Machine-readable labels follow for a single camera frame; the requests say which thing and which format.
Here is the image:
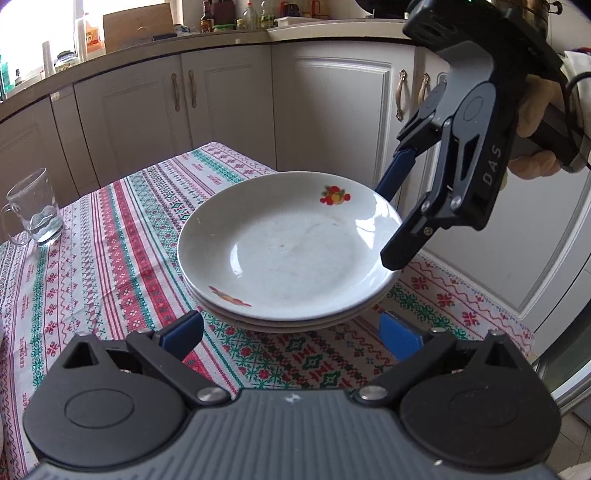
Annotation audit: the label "person's right hand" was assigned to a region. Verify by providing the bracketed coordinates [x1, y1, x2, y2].
[507, 73, 568, 179]

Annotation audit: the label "window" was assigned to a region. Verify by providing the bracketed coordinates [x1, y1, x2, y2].
[0, 0, 84, 100]

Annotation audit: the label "clear glass mug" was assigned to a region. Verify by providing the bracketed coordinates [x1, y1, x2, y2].
[0, 167, 64, 246]

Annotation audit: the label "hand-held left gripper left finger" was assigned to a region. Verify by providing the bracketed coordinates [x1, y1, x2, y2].
[62, 311, 232, 409]

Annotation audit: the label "red green patterned tablecloth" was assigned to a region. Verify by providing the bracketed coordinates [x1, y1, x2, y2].
[0, 141, 535, 467]

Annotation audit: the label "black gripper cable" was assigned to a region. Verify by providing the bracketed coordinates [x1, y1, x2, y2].
[563, 69, 591, 171]

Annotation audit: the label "brown board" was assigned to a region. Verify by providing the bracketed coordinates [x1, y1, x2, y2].
[102, 4, 174, 54]

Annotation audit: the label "white tray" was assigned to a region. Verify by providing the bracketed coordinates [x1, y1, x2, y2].
[272, 16, 333, 29]

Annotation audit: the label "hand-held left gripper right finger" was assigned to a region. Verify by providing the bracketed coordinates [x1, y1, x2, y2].
[358, 311, 532, 407]

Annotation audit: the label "white kitchen cabinets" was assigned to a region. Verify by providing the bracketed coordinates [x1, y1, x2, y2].
[0, 28, 591, 352]

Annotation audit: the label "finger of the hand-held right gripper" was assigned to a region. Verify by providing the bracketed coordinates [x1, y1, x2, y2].
[373, 108, 441, 205]
[379, 115, 465, 271]

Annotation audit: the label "clear bottle orange label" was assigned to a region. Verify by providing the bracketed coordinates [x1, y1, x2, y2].
[82, 11, 105, 60]

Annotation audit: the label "kitchen countertop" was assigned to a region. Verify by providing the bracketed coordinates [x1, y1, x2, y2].
[0, 21, 416, 125]

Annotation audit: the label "white fruit print plate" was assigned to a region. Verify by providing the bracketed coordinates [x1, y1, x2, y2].
[177, 171, 403, 322]
[184, 272, 397, 328]
[203, 305, 370, 335]

